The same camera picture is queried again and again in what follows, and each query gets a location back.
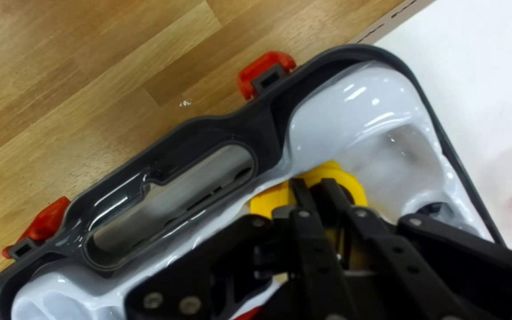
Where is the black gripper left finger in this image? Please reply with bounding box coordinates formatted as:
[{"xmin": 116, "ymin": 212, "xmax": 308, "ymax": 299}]
[{"xmin": 127, "ymin": 178, "xmax": 353, "ymax": 320}]

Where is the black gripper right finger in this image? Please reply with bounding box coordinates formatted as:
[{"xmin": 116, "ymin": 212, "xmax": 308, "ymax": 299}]
[{"xmin": 319, "ymin": 180, "xmax": 512, "ymax": 320}]

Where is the grey toy case white insert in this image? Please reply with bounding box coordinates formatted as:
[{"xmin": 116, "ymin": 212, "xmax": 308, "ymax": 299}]
[{"xmin": 0, "ymin": 43, "xmax": 507, "ymax": 320}]

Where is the white cardboard box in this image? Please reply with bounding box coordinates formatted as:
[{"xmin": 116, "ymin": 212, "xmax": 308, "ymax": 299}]
[{"xmin": 356, "ymin": 0, "xmax": 512, "ymax": 264}]

